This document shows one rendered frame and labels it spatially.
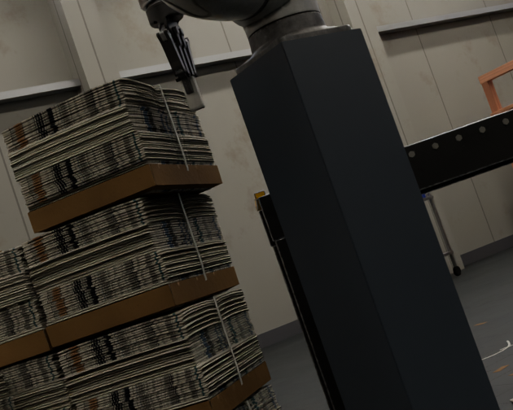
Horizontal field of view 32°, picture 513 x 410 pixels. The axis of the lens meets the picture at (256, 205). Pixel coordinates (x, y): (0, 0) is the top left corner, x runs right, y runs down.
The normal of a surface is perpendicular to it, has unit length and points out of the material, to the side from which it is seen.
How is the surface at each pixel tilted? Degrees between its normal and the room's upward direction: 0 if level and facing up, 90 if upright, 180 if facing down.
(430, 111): 90
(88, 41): 90
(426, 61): 90
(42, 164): 90
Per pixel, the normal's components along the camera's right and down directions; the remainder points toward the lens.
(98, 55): 0.50, -0.24
